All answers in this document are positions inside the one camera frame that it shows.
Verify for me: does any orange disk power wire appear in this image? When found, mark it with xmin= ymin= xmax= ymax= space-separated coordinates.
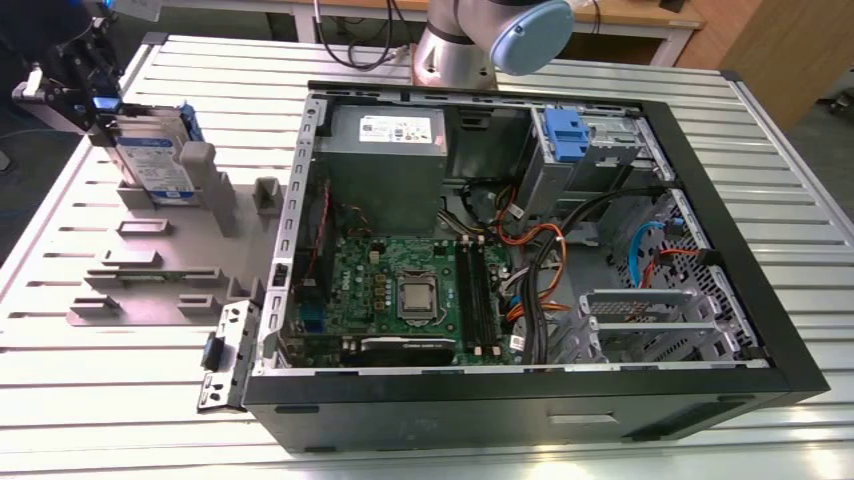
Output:
xmin=655 ymin=247 xmax=710 ymax=267

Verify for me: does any CPU socket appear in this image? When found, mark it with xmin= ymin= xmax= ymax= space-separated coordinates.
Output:
xmin=392 ymin=269 xmax=447 ymax=329

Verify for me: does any black RAM slot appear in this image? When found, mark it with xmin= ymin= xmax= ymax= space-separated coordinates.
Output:
xmin=457 ymin=235 xmax=487 ymax=354
xmin=474 ymin=235 xmax=503 ymax=354

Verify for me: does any blue SATA wire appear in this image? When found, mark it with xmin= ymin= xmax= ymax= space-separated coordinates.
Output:
xmin=630 ymin=218 xmax=682 ymax=290

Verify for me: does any black cable bundle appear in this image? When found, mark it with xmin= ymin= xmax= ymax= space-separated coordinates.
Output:
xmin=519 ymin=187 xmax=670 ymax=364

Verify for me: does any blue drive bay latch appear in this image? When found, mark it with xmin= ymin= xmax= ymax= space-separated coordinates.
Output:
xmin=543 ymin=107 xmax=593 ymax=164

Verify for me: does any black graphics card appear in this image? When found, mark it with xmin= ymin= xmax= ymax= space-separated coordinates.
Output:
xmin=339 ymin=333 xmax=461 ymax=366

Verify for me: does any silver disk bay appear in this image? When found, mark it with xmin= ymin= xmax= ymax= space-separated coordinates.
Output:
xmin=577 ymin=288 xmax=746 ymax=365

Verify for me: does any silver CPU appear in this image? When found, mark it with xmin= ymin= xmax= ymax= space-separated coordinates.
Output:
xmin=398 ymin=284 xmax=435 ymax=314

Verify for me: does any thin red wire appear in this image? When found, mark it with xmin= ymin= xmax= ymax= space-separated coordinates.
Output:
xmin=311 ymin=177 xmax=334 ymax=294

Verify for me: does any grey parts rack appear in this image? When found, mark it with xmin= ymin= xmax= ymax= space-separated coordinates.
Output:
xmin=63 ymin=142 xmax=295 ymax=329

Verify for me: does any black PC case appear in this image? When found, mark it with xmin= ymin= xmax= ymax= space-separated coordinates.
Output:
xmin=196 ymin=77 xmax=833 ymax=454

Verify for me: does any wooden desk white frame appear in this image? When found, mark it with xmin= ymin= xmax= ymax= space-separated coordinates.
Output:
xmin=266 ymin=0 xmax=709 ymax=66

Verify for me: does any orange yellow wire bundle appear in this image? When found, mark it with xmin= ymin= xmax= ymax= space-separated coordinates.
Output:
xmin=497 ymin=223 xmax=573 ymax=326

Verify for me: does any silver optical drive bay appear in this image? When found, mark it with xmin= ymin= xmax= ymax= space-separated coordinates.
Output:
xmin=519 ymin=104 xmax=673 ymax=226

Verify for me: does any hard disk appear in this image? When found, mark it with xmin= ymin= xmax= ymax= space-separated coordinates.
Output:
xmin=86 ymin=97 xmax=206 ymax=207

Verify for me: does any green motherboard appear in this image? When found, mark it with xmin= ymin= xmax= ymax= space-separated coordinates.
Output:
xmin=292 ymin=234 xmax=529 ymax=366

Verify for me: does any blue VGA port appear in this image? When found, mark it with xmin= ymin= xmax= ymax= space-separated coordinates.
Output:
xmin=202 ymin=332 xmax=227 ymax=372

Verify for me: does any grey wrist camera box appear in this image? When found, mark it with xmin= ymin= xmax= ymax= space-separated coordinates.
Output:
xmin=11 ymin=69 xmax=92 ymax=135

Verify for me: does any grey power supply unit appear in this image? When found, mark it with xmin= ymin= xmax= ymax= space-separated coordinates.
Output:
xmin=312 ymin=103 xmax=450 ymax=239

